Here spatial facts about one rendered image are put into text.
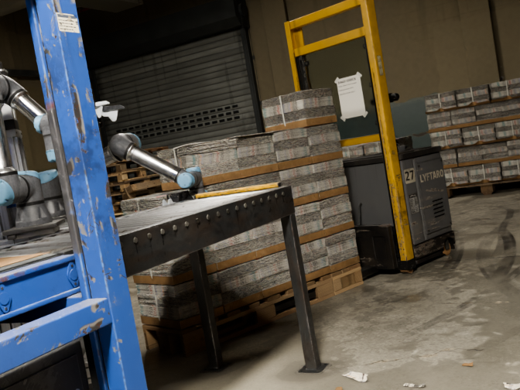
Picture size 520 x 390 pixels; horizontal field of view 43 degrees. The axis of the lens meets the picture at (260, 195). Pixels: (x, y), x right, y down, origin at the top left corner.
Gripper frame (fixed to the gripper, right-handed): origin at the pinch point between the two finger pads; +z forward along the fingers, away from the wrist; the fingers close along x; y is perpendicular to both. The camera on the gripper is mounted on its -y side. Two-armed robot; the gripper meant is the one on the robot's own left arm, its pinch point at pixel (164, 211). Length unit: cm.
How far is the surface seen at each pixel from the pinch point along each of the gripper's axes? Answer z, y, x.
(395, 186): -171, -18, 58
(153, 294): -24, -45, -35
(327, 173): -138, -1, 27
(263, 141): -91, 25, 10
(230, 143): -66, 27, 3
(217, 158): -56, 20, -1
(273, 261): -83, -43, 8
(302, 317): -1, -53, 61
